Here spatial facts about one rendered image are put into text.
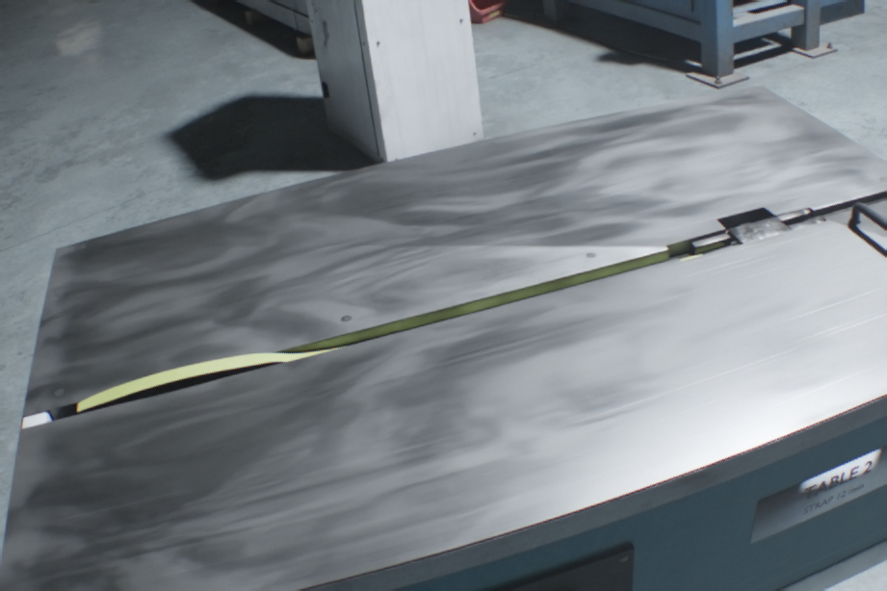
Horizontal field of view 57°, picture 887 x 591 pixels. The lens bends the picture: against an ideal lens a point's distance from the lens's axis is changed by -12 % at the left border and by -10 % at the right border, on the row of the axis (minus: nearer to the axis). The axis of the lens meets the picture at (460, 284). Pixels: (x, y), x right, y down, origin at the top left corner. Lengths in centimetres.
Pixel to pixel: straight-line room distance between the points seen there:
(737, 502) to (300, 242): 49
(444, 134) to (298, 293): 204
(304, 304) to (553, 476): 30
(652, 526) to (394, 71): 219
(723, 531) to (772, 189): 39
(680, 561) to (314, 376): 31
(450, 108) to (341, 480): 226
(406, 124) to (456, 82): 20
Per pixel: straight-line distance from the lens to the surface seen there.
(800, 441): 63
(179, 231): 98
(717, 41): 328
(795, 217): 87
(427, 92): 275
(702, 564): 68
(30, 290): 270
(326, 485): 61
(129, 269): 93
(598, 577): 62
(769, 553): 72
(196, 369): 73
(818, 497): 70
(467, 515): 57
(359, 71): 273
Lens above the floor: 115
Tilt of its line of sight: 32 degrees down
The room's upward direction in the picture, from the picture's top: 8 degrees counter-clockwise
